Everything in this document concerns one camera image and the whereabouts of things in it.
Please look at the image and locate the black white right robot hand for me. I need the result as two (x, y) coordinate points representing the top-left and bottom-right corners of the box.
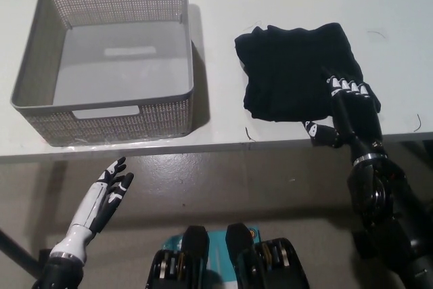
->
(302, 66), (389, 165)

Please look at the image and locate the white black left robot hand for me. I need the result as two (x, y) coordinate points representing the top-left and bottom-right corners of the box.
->
(49, 156), (135, 265)

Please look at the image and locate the black t-shirt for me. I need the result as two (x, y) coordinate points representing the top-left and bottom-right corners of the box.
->
(233, 22), (382, 124)

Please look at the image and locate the black table foot plate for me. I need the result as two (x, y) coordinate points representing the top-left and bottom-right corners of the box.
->
(37, 249), (55, 269)

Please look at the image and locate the black table leg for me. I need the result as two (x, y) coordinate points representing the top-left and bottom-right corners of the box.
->
(0, 227), (39, 275)

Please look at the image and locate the grey perforated plastic basket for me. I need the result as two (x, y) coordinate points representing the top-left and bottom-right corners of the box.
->
(9, 0), (196, 148)

